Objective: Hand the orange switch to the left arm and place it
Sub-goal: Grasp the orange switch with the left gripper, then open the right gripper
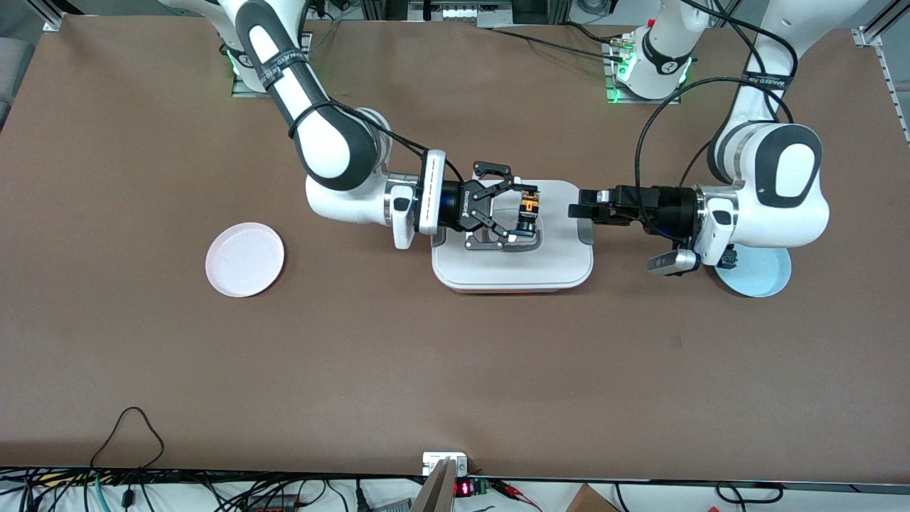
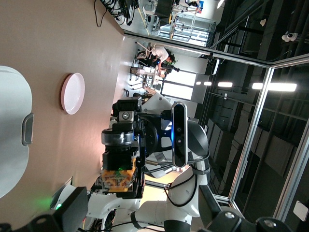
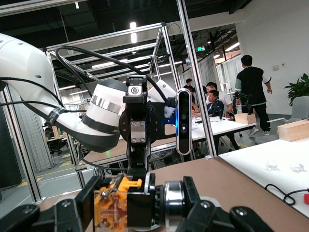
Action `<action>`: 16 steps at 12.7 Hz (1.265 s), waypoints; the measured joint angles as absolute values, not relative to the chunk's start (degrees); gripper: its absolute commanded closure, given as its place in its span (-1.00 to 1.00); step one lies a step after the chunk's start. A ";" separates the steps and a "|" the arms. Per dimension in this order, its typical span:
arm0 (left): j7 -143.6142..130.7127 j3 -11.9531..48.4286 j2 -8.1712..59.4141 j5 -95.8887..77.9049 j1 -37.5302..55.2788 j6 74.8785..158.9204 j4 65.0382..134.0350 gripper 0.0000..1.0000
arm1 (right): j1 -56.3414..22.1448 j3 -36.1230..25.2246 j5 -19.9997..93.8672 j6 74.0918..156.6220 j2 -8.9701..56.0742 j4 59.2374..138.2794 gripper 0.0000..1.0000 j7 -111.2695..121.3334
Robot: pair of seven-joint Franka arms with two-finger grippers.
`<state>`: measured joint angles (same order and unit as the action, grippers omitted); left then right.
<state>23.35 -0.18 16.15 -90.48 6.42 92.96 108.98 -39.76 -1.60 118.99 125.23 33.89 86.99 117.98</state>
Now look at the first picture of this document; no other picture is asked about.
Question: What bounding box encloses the black cable to arm base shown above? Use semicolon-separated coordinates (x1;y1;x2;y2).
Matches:
489;26;628;60

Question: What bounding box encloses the small white device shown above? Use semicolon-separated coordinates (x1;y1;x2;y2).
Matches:
422;452;469;476

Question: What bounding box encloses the orange push-button switch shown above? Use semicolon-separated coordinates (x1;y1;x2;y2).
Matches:
518;188;541;235

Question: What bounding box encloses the pink round plate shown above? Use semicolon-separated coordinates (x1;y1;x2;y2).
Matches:
205;223;285;298

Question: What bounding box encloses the thin black looped cable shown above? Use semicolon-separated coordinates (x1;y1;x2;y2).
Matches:
90;407;166;470

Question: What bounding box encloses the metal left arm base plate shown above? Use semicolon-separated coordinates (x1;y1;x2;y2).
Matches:
604;36;682;105

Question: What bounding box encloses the white box with grey latches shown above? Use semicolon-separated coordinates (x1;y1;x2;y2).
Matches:
431;180;594;294

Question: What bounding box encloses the light blue round plate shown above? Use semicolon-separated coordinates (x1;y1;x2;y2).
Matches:
713;245;792;298

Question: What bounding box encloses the metal equipment rack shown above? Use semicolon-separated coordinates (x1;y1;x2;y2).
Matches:
409;0;513;22

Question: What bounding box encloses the aluminium bar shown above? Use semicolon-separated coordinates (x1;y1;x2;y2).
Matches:
411;457;457;512

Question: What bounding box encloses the brown cardboard piece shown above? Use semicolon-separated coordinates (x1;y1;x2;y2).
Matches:
565;484;623;512

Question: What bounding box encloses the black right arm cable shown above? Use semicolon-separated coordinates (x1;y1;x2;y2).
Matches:
288;100;463;182

